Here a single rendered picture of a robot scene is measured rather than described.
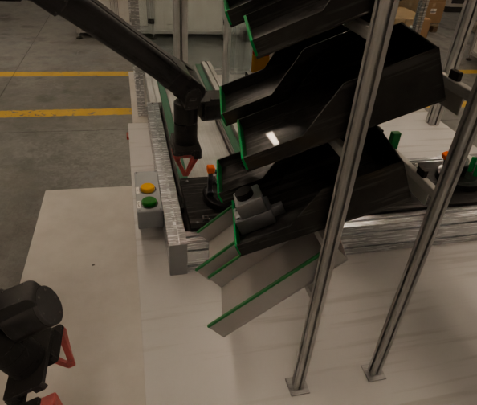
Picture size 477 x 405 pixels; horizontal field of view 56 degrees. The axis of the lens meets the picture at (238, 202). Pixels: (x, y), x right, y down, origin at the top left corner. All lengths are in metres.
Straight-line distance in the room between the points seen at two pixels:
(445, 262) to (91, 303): 0.95
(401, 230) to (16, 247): 2.07
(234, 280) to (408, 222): 0.58
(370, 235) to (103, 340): 0.73
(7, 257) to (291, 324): 1.91
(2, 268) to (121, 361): 1.69
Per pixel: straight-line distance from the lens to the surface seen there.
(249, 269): 0.92
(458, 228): 1.44
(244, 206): 0.73
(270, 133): 0.70
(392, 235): 1.32
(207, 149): 1.60
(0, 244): 2.80
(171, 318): 1.07
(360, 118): 0.59
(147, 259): 1.22
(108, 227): 1.34
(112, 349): 1.03
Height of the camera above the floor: 1.67
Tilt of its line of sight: 35 degrees down
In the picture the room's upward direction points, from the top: 4 degrees clockwise
